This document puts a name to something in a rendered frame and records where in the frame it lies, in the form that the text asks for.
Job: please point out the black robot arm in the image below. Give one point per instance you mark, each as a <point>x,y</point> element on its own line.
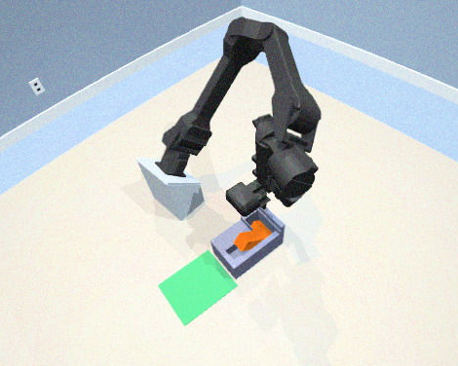
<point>293,108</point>

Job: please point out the orange l-shaped part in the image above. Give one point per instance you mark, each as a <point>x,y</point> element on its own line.
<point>248,240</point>

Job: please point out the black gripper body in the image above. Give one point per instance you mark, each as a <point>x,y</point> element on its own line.
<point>246,200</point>

